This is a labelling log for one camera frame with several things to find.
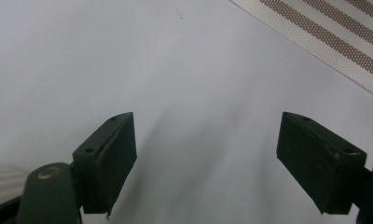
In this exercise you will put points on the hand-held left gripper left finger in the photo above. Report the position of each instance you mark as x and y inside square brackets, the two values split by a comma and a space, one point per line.
[107, 168]

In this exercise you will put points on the brown striped woven mat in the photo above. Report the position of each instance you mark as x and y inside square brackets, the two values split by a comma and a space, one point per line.
[330, 28]

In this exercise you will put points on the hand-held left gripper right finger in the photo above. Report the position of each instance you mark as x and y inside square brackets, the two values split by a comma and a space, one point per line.
[318, 165]

